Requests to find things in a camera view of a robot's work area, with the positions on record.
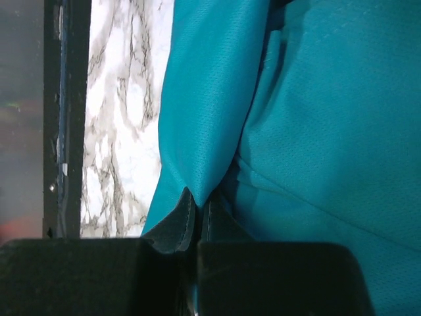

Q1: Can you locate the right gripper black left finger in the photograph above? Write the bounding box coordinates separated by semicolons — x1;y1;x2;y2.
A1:
1;190;197;315

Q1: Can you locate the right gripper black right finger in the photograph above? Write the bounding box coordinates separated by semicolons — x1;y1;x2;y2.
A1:
197;194;374;316

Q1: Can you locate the teal t shirt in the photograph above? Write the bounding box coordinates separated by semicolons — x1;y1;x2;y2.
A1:
144;1;420;315

